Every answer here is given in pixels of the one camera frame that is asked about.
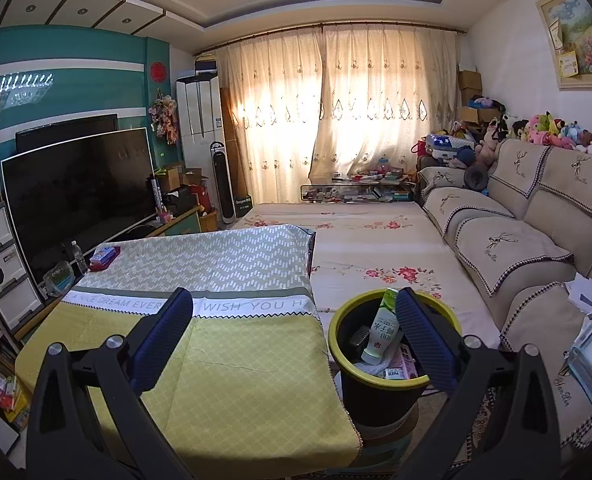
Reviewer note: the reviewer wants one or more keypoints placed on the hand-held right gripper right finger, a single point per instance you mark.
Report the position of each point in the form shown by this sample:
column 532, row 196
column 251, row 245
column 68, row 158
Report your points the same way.
column 426, row 345

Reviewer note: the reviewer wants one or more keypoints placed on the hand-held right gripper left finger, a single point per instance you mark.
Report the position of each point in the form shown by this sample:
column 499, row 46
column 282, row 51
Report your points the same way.
column 161, row 340

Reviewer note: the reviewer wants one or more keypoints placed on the pink milk carton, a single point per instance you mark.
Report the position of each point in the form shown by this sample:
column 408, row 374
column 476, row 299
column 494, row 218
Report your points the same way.
column 398, row 360

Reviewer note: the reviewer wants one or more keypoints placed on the green white drink bottle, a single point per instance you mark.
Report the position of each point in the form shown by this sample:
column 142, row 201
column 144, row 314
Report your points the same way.
column 381, row 330

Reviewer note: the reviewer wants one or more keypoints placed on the black bin with yellow rim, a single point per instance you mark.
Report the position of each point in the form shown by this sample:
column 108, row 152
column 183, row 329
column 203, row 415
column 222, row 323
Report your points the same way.
column 376, row 405

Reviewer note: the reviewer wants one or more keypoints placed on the white drawer cabinet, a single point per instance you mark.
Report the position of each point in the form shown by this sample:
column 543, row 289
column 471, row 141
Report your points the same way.
column 1, row 270

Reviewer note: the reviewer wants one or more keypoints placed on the clear plastic bag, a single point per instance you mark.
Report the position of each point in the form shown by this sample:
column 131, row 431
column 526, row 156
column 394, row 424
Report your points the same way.
column 58, row 277

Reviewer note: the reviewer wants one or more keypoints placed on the blue tissue pack on tray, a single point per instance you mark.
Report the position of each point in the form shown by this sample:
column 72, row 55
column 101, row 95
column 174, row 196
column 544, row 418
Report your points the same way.
column 113, row 261

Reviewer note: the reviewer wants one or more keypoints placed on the clear water bottle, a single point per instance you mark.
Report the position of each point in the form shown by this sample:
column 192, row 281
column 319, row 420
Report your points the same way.
column 80, row 260

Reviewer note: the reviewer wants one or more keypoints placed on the floral cream bedsheet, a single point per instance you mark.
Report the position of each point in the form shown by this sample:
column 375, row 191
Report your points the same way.
column 376, row 250

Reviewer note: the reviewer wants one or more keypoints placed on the large black television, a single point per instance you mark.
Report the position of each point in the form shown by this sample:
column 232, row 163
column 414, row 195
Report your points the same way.
column 76, row 205

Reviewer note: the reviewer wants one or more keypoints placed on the beige sofa with covers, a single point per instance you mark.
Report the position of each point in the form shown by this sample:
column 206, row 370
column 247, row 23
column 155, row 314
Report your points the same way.
column 526, row 245

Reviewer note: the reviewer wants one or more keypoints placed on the black printed sign board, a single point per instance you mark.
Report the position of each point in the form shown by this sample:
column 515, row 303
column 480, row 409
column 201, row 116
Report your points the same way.
column 157, row 194

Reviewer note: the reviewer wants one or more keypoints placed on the open cardboard boxes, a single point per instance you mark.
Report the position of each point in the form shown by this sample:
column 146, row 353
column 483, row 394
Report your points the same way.
column 176, row 177

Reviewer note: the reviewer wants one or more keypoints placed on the black white tower fan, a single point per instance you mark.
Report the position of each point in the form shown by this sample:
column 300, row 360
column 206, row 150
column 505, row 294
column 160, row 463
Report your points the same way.
column 223, row 185

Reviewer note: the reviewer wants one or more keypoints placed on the glass coffee table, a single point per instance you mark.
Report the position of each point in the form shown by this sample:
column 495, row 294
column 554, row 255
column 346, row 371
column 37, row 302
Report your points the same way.
column 356, row 191

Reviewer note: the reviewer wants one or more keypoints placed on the smaller black television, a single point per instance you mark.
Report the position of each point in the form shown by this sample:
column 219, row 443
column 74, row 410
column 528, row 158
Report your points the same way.
column 66, row 130

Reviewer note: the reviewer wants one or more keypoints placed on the loose papers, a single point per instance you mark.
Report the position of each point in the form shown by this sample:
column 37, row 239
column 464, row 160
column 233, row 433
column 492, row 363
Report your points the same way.
column 591, row 292

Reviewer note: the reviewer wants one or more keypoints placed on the white standing air conditioner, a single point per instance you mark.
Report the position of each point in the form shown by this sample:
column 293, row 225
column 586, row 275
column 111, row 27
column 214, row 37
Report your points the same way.
column 198, row 120

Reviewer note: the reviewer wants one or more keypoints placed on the hanging flower wreath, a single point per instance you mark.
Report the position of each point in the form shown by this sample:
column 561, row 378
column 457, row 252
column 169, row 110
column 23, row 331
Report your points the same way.
column 163, row 115

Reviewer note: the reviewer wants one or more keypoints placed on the cream embroidered curtain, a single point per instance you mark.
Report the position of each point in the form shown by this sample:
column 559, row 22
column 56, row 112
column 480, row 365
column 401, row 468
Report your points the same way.
column 386, row 95
column 271, row 120

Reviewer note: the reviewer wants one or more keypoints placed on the pile of plush toys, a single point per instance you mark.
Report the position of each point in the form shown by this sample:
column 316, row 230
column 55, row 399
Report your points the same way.
column 546, row 127

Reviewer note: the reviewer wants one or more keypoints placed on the stack of cardboard boxes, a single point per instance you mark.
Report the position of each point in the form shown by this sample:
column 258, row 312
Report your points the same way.
column 470, row 85

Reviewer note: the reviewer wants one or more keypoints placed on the blue storage box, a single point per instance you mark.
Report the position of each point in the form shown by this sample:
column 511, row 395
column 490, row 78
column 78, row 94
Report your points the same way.
column 206, row 67

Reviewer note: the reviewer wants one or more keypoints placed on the wooden curtain rod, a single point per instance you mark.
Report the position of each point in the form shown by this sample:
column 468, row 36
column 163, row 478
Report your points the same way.
column 326, row 27

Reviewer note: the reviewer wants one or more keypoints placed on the framed flower picture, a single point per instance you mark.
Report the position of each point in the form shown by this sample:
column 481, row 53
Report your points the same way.
column 581, row 35

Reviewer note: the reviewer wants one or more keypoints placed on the red round wall ornament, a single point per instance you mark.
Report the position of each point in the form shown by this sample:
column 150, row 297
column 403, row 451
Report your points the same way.
column 159, row 71

